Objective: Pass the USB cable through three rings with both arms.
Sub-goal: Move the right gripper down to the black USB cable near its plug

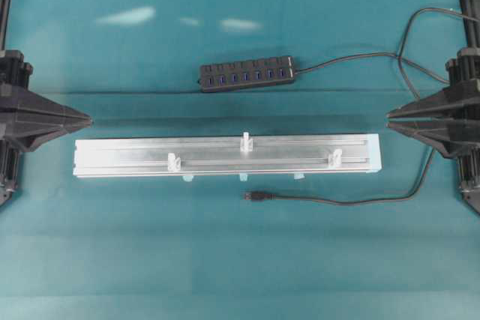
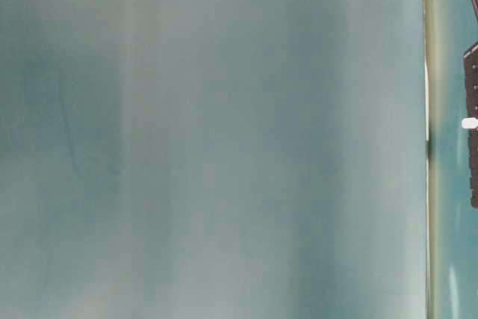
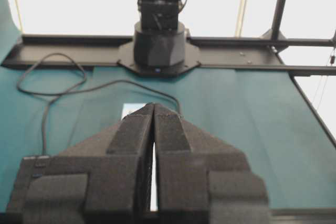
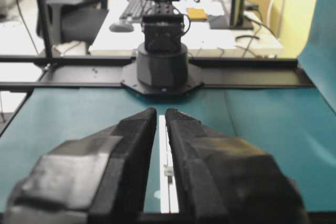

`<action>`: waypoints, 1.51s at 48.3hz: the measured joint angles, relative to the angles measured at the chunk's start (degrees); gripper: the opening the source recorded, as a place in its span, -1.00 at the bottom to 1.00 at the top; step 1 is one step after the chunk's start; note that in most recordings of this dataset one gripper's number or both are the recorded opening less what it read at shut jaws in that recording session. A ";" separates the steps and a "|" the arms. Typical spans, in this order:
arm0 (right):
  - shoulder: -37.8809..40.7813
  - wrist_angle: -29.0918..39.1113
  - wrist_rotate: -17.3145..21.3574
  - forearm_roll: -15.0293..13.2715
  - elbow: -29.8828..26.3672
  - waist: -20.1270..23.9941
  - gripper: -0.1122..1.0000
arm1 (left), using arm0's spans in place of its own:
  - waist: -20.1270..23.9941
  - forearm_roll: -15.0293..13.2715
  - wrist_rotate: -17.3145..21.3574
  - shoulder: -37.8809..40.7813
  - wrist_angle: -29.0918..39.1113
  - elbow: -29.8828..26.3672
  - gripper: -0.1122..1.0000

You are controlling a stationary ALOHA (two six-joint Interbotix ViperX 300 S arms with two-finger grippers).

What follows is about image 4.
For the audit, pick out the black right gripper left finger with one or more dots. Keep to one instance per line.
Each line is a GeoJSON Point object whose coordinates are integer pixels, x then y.
{"type": "Point", "coordinates": [100, 178]}

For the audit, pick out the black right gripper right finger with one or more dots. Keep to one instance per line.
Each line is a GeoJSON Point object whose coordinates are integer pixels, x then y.
{"type": "Point", "coordinates": [225, 179]}

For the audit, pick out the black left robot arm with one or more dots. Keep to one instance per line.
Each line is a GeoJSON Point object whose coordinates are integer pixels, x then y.
{"type": "Point", "coordinates": [162, 48]}

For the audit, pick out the grey computer mouse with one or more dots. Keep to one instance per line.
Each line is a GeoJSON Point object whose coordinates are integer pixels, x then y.
{"type": "Point", "coordinates": [121, 27]}

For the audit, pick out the orange notepad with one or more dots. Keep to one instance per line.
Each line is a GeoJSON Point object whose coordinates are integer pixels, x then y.
{"type": "Point", "coordinates": [196, 14]}

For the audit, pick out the black keyboard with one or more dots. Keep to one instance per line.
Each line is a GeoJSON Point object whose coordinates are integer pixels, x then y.
{"type": "Point", "coordinates": [135, 10]}

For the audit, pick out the black office chair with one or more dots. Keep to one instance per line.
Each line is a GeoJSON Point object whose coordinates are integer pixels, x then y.
{"type": "Point", "coordinates": [71, 20]}

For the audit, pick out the black computer monitor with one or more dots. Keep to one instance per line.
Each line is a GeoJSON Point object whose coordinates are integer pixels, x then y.
{"type": "Point", "coordinates": [237, 19]}

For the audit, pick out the silver aluminium extrusion rail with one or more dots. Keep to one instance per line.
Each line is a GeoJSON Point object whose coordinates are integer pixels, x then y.
{"type": "Point", "coordinates": [168, 192]}

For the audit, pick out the black metal frame rail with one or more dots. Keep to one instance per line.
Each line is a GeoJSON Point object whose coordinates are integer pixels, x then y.
{"type": "Point", "coordinates": [106, 72]}

